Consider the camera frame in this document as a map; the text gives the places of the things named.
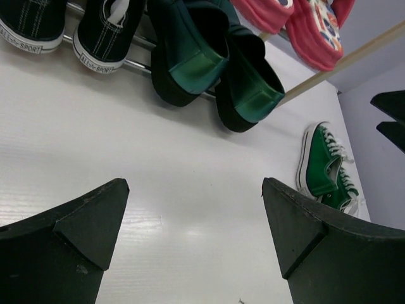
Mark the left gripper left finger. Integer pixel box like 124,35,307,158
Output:
1,178,129,303

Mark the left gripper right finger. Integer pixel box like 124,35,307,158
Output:
262,178,404,303

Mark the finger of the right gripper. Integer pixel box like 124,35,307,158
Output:
370,90,405,119
376,122,405,153

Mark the green sneaker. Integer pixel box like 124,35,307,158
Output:
296,121,354,200
318,167,366,218

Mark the pink sandal back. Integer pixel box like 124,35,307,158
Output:
285,0,354,72

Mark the pink sandal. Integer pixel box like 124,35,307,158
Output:
285,0,354,72
231,0,294,34

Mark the green loafer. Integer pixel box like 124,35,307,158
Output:
211,1,285,133
147,1,229,107

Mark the pink sandal front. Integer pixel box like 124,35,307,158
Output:
231,0,294,34

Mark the cream shoe shelf with rods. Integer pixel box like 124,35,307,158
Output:
67,1,404,106

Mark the right black canvas sneaker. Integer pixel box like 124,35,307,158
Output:
73,0,146,74

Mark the black canvas sneaker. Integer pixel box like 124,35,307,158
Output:
73,0,146,74
1,0,67,54

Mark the left black canvas sneaker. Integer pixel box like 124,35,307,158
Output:
1,0,67,54

